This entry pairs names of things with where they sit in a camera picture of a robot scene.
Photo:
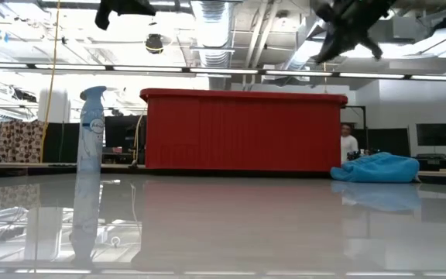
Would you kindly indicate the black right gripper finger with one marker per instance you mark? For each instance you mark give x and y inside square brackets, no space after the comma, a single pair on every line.
[337,44]

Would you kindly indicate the red plastic laundry basket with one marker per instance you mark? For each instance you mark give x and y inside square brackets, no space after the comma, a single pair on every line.
[242,131]

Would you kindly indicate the blue towel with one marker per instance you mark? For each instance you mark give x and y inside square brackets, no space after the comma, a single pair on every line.
[378,168]

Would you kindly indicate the black ceiling dome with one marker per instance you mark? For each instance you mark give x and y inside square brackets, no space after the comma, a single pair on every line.
[154,43]

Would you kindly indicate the person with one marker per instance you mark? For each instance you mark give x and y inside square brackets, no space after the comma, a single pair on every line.
[348,145]

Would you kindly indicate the light blue air freshener bottle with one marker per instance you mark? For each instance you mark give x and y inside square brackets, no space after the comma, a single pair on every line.
[91,131]

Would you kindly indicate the brown floral fabric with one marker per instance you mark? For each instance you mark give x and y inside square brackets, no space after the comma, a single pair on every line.
[19,141]

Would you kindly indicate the silver ventilation duct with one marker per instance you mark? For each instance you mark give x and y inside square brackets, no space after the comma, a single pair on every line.
[213,31]

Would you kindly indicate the black wall monitor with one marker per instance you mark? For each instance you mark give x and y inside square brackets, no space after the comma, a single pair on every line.
[436,135]

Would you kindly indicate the black aluminium table frame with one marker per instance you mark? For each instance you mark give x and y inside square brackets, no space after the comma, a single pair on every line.
[33,172]

